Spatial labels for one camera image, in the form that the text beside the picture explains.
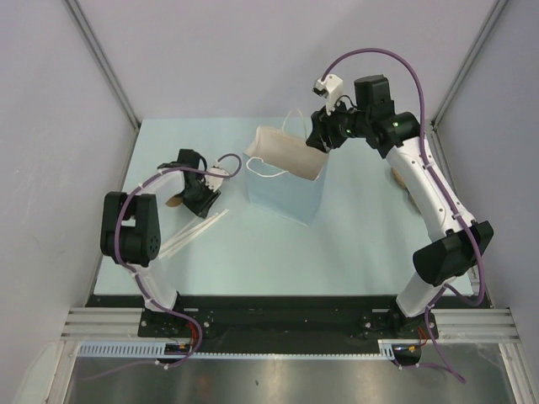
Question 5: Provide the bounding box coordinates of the purple cable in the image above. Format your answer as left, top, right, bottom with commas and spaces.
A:
114, 153, 243, 371
320, 48, 488, 384

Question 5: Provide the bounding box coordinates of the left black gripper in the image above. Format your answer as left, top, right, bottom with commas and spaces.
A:
180, 177, 221, 219

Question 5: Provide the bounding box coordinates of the stack of paper cups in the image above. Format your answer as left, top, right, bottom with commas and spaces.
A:
165, 195, 183, 208

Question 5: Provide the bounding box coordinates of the light blue paper bag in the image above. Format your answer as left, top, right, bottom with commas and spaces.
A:
243, 109, 328, 226

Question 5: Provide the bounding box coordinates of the white slotted cable duct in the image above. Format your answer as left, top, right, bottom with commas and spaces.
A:
77, 341, 395, 360

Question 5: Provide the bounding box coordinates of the aluminium frame post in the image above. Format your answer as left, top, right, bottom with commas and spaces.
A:
430, 0, 510, 130
62, 0, 141, 134

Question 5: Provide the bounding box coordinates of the aluminium frame post left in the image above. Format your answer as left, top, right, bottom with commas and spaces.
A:
62, 0, 141, 134

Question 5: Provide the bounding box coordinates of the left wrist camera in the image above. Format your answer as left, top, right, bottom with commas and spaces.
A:
205, 166, 230, 192

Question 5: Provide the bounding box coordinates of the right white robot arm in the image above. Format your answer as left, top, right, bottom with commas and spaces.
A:
307, 74, 494, 338

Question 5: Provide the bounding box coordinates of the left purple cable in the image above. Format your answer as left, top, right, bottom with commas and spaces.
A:
114, 153, 243, 371

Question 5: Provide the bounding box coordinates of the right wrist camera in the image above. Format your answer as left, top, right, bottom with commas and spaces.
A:
312, 74, 344, 115

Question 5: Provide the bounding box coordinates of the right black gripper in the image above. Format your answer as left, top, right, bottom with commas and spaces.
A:
306, 95, 371, 154

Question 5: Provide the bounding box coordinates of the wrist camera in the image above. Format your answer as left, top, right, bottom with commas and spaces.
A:
312, 74, 344, 115
205, 166, 230, 192

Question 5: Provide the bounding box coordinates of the aluminium frame post right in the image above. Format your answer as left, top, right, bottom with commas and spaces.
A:
430, 0, 510, 130

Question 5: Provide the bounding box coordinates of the brown pulp cup carrier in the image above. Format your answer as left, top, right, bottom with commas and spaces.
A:
391, 168, 420, 214

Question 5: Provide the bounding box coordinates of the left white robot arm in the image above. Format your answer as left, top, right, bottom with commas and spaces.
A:
100, 149, 228, 337

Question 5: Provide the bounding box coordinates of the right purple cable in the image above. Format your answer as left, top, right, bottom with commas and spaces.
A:
320, 48, 488, 384

